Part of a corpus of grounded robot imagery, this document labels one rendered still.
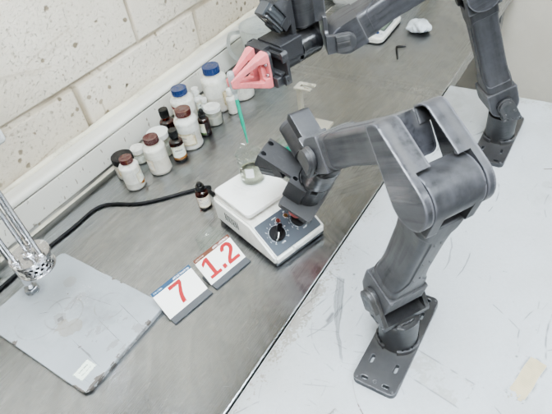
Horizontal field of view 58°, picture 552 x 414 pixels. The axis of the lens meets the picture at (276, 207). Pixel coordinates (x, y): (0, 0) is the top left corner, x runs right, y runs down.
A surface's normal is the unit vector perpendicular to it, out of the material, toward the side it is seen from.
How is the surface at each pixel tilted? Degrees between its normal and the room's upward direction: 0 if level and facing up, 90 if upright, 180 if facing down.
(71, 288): 0
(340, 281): 0
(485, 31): 96
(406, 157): 30
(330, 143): 81
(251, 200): 0
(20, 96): 90
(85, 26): 90
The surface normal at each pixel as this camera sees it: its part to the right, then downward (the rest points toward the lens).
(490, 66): 0.04, 0.65
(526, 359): -0.13, -0.72
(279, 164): 0.22, -0.40
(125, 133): 0.84, 0.29
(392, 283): -0.84, 0.33
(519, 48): -0.53, 0.63
